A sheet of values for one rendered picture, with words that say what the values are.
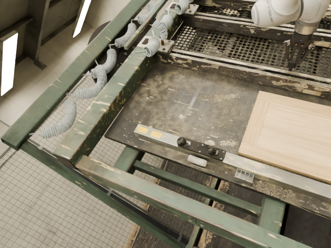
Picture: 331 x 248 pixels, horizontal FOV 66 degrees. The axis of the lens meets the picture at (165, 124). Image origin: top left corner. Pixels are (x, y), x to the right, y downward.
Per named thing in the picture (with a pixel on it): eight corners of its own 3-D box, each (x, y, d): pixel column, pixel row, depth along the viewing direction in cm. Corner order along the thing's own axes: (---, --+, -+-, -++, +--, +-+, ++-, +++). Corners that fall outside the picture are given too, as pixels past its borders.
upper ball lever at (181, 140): (191, 149, 109) (183, 147, 96) (182, 146, 110) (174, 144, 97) (193, 140, 109) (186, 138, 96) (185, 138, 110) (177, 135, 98)
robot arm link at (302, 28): (298, 9, 106) (294, 22, 111) (294, 21, 101) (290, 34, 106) (322, 12, 103) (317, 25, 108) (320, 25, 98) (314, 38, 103)
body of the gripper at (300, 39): (316, 26, 107) (309, 44, 114) (295, 23, 110) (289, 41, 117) (314, 36, 103) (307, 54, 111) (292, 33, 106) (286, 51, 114)
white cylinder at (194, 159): (187, 162, 109) (205, 168, 106) (187, 159, 106) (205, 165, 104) (190, 156, 110) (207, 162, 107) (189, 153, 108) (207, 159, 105)
